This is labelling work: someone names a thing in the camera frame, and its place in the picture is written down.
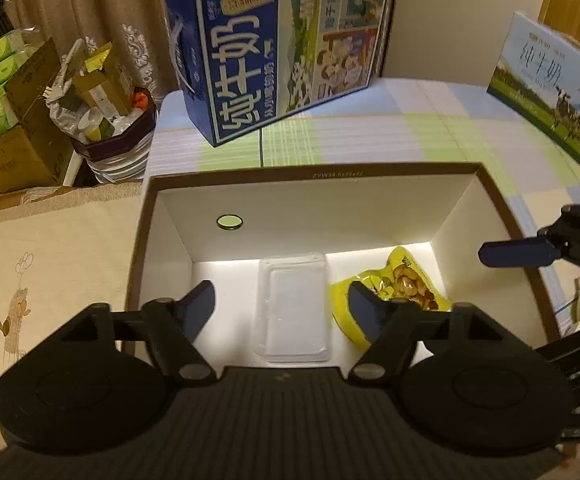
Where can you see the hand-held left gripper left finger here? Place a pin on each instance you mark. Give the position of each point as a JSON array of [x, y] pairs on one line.
[[199, 307]]

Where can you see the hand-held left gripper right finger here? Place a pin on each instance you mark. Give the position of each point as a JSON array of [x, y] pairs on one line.
[[364, 310]]

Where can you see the brown box with white inside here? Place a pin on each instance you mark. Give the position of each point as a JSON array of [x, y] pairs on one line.
[[320, 210]]

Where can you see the yellow snack packet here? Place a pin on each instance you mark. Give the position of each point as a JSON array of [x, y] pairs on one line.
[[402, 270]]

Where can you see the clear plastic tray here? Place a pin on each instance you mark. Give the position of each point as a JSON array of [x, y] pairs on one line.
[[295, 305]]

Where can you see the pastel checked tablecloth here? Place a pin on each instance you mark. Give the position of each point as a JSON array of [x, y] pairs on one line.
[[419, 135]]

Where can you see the striped trash bin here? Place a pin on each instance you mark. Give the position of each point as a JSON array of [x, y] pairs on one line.
[[120, 160]]

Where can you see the white green milk box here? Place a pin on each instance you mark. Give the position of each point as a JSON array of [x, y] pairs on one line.
[[544, 75]]

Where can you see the flat brown cardboard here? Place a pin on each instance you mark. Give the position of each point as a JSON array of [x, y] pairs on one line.
[[45, 195]]

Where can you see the blue milk carton box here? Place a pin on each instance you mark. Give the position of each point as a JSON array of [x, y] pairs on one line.
[[230, 85]]

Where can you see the large brown cardboard box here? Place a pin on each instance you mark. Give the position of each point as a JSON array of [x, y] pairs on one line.
[[20, 160]]

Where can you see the brown carton in trash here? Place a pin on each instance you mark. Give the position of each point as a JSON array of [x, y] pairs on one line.
[[100, 90]]

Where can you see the crumpled white plastic bag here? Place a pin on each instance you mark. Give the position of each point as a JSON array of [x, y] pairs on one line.
[[65, 105]]

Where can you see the open brown cardboard box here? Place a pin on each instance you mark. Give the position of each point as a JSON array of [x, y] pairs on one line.
[[35, 80]]

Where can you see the patterned brown curtain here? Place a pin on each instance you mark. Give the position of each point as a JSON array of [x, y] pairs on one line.
[[95, 0]]

